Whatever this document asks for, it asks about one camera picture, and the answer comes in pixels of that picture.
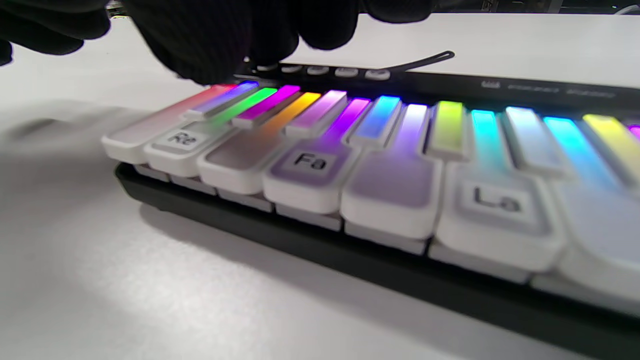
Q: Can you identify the person's right hand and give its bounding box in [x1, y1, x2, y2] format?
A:
[0, 0, 433, 86]

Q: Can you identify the black lanyard cord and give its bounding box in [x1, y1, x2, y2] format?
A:
[377, 50, 456, 73]

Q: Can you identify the black white toy piano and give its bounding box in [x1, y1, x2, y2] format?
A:
[100, 60, 640, 360]

